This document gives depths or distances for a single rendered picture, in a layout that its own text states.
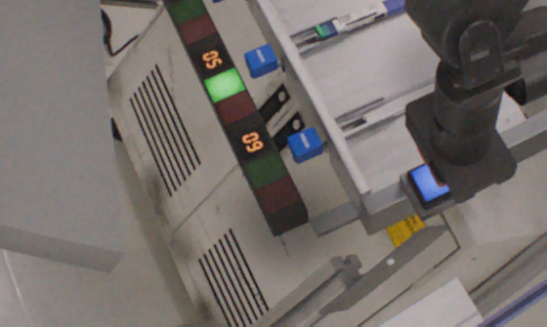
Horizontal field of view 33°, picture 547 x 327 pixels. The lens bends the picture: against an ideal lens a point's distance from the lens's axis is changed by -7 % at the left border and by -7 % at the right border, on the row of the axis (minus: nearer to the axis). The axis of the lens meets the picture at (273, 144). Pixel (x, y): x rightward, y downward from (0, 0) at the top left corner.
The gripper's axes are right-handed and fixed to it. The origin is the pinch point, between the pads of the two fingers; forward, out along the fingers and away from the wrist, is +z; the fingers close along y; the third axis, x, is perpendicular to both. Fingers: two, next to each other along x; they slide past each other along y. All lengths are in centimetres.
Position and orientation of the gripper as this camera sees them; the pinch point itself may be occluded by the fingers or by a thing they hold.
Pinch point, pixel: (454, 179)
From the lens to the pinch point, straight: 92.2
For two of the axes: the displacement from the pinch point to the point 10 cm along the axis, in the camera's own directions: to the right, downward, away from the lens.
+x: -9.1, 4.1, -1.0
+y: -4.1, -8.0, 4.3
